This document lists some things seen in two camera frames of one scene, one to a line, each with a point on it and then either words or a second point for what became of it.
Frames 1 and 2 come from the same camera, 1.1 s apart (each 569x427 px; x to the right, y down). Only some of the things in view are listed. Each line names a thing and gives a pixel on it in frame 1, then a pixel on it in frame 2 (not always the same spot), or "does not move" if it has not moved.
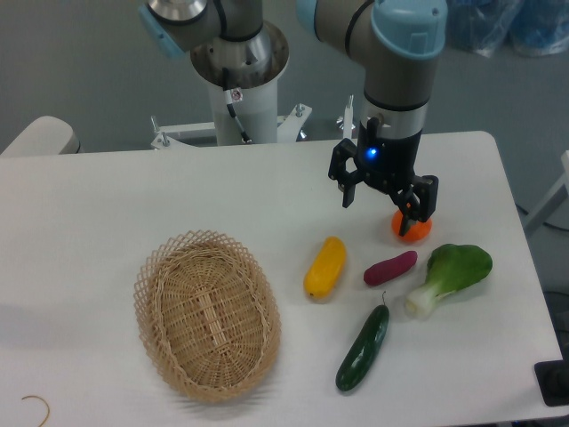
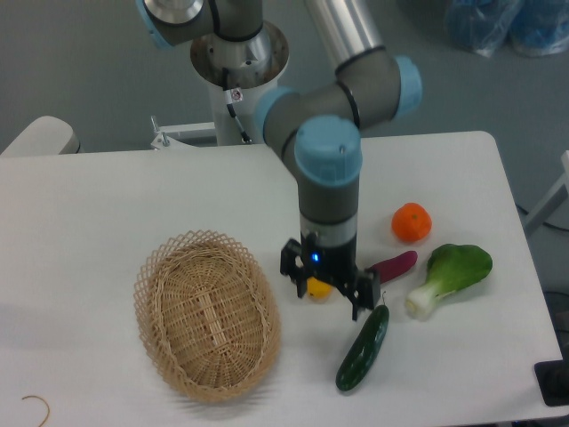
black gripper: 388,164 → 336,264
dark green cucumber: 364,349 does not move
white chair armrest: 45,135 does not move
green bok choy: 449,268 does not move
